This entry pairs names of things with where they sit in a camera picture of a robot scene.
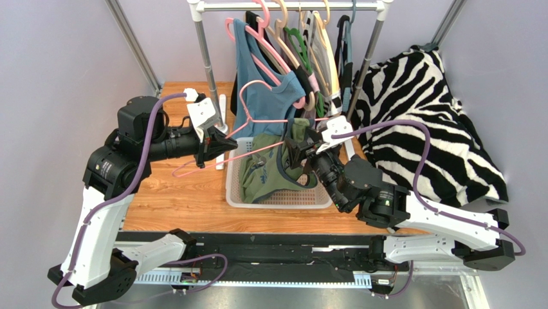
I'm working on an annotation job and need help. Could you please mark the green tank top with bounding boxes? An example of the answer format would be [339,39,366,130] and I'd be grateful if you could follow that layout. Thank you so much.
[239,118,318,203]

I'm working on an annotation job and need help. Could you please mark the blue tank top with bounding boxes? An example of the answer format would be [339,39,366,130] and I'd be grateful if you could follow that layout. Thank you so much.
[232,19,305,139]

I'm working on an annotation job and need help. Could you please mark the thin pink wire hanger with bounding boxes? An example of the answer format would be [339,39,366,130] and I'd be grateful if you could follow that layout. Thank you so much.
[172,79,333,178]

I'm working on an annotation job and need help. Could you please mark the thick pink plastic hanger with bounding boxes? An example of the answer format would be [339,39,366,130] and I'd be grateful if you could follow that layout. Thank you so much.
[224,1,313,109]

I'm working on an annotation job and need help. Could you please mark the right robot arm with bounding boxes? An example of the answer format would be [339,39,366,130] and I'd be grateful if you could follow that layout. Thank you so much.
[284,123,516,271]

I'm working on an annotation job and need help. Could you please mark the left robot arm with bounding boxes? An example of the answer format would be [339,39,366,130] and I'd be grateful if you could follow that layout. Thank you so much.
[48,94,237,308]

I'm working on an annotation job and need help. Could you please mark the grey-blue hanger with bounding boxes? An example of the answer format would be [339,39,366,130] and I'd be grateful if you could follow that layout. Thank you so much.
[340,0,357,113]

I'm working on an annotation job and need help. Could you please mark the mauve tank top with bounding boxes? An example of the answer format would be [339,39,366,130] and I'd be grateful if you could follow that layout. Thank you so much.
[306,73,325,118]

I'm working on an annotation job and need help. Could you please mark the black tank top on right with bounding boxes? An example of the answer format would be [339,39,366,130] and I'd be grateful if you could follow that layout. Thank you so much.
[334,15,353,114]

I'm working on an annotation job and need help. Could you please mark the green hanger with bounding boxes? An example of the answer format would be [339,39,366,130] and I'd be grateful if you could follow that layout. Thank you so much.
[284,27,314,76]

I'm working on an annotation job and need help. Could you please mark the beige wooden hanger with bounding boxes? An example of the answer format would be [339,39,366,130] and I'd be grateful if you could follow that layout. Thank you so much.
[266,1,316,112]

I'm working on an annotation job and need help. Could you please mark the white plastic laundry basket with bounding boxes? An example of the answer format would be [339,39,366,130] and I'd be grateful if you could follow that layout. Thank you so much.
[225,137,332,209]

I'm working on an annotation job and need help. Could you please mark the zebra print blanket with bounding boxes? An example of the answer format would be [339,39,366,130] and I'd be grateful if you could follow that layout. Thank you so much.
[352,45,509,207]

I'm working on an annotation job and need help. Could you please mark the metal clothes rack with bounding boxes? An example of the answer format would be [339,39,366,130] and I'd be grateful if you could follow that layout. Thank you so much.
[187,0,396,171]

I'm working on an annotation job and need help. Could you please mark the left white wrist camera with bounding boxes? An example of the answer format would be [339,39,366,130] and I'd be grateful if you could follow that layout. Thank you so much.
[187,98,220,143]

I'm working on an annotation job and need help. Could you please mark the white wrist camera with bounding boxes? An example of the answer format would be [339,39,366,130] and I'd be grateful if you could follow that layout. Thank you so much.
[316,115,353,155]
[187,98,220,143]

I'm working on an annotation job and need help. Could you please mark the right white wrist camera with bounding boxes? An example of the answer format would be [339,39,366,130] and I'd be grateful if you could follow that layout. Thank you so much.
[316,115,353,155]

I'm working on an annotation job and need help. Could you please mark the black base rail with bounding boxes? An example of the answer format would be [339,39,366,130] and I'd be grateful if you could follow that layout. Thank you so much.
[137,232,410,289]

